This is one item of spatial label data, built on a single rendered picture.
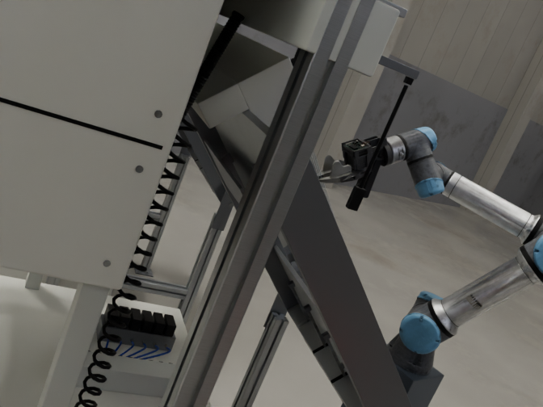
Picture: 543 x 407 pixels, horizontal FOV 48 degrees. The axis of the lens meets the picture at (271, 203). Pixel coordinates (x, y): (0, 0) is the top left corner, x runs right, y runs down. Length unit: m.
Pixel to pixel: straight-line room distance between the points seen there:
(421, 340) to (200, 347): 1.15
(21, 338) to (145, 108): 0.74
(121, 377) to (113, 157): 0.63
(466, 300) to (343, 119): 4.94
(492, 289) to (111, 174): 1.28
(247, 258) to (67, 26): 0.29
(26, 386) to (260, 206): 0.65
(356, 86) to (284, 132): 5.92
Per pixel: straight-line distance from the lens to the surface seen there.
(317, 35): 0.60
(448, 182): 1.85
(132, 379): 1.19
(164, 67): 0.61
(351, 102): 6.56
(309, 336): 1.50
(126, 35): 0.60
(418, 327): 1.76
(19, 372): 1.19
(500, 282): 1.73
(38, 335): 1.29
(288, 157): 0.63
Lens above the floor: 1.31
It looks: 14 degrees down
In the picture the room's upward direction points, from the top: 22 degrees clockwise
